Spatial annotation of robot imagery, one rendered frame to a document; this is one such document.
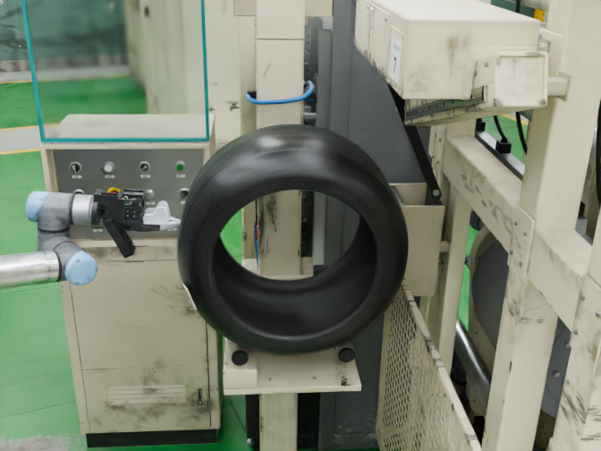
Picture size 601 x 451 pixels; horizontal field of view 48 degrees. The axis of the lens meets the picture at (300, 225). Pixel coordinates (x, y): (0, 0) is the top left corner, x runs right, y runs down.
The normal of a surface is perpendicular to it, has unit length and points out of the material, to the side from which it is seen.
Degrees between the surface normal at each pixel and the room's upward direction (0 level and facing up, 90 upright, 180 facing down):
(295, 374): 0
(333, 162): 45
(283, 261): 90
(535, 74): 72
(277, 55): 90
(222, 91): 90
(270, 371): 0
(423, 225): 90
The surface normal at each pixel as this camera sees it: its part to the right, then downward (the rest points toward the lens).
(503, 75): 0.07, 0.10
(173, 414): 0.07, 0.40
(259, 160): -0.16, -0.37
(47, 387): 0.02, -0.91
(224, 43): 0.39, 0.37
